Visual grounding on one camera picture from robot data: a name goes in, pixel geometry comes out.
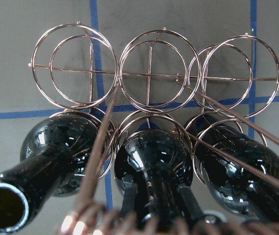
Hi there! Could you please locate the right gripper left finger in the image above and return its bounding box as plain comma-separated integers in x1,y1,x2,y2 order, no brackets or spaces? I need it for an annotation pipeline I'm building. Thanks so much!
121,185,138,218

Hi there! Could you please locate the copper wire wine basket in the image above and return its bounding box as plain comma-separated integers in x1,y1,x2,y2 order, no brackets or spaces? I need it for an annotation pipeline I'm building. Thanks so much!
28,21,279,235

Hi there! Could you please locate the dark bottle in basket corner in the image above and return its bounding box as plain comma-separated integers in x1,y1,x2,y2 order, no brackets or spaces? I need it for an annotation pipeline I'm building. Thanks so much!
0,113,100,234

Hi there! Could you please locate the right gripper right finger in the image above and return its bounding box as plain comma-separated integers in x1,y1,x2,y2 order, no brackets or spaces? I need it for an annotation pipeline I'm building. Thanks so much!
178,186,204,220

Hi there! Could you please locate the dark bottle under basket handle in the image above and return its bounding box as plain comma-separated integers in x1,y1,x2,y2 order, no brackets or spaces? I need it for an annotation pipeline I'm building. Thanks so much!
185,114,279,222

